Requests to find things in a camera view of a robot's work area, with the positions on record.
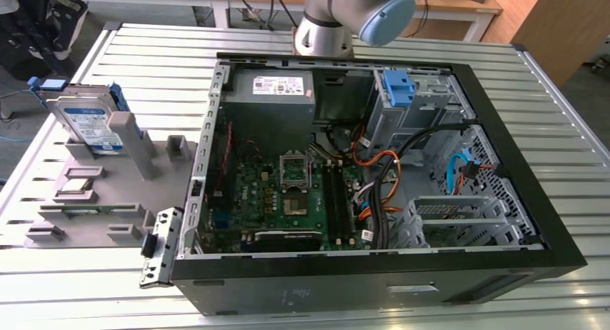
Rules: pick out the hard disk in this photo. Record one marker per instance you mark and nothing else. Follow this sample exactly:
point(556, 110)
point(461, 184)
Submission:
point(86, 123)

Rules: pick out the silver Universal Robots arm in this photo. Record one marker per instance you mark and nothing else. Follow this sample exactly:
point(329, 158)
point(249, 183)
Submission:
point(323, 37)

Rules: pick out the metal disk bay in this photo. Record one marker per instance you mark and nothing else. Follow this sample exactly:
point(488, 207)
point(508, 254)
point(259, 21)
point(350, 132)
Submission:
point(462, 221)

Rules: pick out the silver CPU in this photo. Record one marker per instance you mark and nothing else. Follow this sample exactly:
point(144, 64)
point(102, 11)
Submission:
point(75, 186)

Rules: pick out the grey parts rack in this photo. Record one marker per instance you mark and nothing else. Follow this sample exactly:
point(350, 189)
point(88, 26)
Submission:
point(124, 194)

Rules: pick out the green RAM stick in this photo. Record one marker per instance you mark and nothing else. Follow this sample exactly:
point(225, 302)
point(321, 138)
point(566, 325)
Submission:
point(86, 211)

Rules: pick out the grey power supply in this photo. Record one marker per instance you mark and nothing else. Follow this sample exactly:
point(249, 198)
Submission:
point(267, 123)

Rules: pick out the metal card retention latch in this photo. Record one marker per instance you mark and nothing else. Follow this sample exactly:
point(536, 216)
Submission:
point(162, 244)

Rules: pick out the blue board connector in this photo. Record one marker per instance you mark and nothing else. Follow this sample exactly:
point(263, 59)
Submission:
point(222, 219)

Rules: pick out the green motherboard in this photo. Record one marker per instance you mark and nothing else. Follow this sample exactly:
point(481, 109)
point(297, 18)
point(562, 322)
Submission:
point(255, 208)

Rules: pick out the CPU socket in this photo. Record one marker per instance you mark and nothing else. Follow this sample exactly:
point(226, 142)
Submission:
point(295, 206)

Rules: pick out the blue drive latch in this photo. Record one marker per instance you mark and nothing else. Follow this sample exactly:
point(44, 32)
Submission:
point(398, 90)

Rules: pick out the black RAM slot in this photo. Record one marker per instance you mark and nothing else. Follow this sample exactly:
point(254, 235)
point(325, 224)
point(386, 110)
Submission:
point(341, 201)
point(346, 201)
point(327, 201)
point(333, 201)

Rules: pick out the metal drive cage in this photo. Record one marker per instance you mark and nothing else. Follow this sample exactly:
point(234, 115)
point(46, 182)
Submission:
point(386, 130)

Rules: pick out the black graphics card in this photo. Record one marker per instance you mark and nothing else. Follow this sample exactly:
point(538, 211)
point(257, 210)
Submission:
point(286, 239)

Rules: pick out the black open PC case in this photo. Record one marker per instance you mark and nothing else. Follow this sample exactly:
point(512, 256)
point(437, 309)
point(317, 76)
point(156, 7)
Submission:
point(334, 283)

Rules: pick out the wooden cabinet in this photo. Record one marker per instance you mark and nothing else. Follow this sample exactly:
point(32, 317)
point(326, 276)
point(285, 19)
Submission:
point(562, 23)

